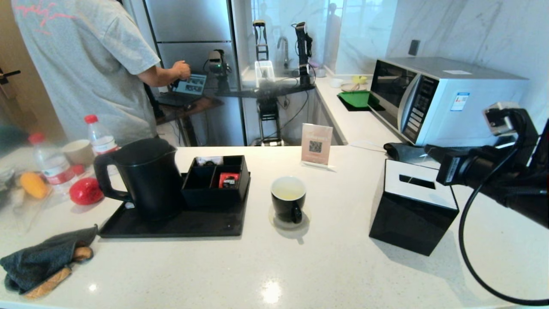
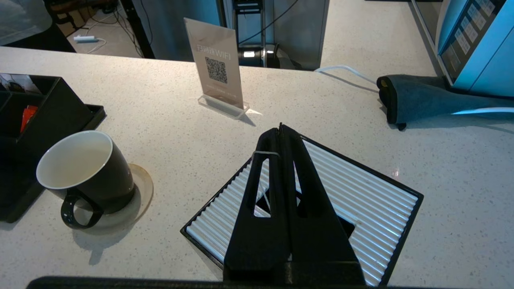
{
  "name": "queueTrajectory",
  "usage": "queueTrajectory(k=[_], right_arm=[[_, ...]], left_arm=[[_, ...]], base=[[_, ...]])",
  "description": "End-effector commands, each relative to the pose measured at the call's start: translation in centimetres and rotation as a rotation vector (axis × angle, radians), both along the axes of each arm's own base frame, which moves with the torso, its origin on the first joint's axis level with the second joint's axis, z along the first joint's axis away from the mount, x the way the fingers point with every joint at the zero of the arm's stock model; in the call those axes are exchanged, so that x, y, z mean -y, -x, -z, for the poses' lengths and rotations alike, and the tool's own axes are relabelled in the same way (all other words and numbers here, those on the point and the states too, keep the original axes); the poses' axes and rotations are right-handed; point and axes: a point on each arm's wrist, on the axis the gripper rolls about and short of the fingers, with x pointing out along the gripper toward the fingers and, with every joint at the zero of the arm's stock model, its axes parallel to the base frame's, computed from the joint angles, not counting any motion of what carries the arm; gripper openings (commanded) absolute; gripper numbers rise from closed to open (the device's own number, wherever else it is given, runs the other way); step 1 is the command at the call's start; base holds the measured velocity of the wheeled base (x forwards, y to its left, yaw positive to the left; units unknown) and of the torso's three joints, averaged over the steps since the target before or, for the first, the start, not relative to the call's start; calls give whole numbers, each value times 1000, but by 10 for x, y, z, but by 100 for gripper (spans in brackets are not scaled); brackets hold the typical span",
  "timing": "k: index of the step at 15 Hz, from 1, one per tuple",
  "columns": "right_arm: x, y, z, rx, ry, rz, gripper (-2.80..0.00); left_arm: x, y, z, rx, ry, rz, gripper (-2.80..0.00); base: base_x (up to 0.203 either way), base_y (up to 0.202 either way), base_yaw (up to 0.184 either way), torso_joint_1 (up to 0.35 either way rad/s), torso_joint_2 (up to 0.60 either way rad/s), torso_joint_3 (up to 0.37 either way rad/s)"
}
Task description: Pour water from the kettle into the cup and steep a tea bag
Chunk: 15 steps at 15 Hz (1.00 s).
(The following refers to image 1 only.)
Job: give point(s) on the green mat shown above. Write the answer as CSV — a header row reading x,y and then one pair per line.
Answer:
x,y
356,98

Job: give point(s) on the black compartment organizer box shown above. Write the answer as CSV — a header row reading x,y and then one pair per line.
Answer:
x,y
197,199

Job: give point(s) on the white sachet packet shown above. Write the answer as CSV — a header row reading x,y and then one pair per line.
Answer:
x,y
210,161

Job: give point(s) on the open laptop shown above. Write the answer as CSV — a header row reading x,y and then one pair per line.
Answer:
x,y
191,83

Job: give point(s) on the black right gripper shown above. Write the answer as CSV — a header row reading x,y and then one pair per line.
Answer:
x,y
465,169

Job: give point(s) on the red sachet packet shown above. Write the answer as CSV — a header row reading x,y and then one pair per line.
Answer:
x,y
224,179

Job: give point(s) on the dark oven mitt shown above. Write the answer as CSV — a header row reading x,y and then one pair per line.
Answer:
x,y
38,262

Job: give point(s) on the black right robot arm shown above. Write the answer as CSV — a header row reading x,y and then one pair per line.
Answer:
x,y
523,193

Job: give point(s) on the black tissue box white lid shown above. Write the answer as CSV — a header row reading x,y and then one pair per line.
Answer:
x,y
407,223

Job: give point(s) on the white bowl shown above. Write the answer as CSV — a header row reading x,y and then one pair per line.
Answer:
x,y
336,82

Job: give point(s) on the dark wall socket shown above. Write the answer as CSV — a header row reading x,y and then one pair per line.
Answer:
x,y
414,47

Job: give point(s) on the orange fruit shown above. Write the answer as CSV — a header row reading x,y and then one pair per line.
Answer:
x,y
33,185

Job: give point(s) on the chrome faucet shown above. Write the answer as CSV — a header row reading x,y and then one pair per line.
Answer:
x,y
286,53

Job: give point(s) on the pink QR code sign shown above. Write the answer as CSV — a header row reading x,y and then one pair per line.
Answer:
x,y
316,146

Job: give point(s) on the person in gray t-shirt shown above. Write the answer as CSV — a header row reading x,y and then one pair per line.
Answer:
x,y
85,64

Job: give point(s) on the silver microwave oven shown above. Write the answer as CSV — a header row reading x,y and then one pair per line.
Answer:
x,y
450,110

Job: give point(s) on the red round fruit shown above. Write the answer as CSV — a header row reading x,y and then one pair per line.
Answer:
x,y
85,192

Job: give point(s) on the black mug white inside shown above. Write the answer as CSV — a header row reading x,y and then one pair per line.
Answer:
x,y
285,210

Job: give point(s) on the black electric kettle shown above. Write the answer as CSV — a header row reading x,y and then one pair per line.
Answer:
x,y
148,180

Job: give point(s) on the round translucent coaster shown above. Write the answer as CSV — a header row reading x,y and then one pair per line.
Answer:
x,y
273,219

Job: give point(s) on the beige paper cup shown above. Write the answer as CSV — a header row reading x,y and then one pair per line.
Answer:
x,y
77,152

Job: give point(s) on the black serving tray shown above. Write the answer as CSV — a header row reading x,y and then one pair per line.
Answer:
x,y
180,225

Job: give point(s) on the dark gray cloth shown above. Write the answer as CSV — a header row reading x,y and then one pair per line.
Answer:
x,y
403,151

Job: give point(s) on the clear water bottle red cap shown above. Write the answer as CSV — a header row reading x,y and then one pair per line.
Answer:
x,y
53,167
101,141

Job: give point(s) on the brown wooden desk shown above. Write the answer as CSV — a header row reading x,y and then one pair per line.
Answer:
x,y
188,110

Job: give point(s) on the beige plate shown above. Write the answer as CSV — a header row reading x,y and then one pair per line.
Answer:
x,y
349,87

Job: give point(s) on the brown cork pad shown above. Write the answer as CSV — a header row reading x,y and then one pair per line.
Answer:
x,y
47,283

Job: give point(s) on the yellow bowl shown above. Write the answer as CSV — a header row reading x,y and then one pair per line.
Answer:
x,y
359,79

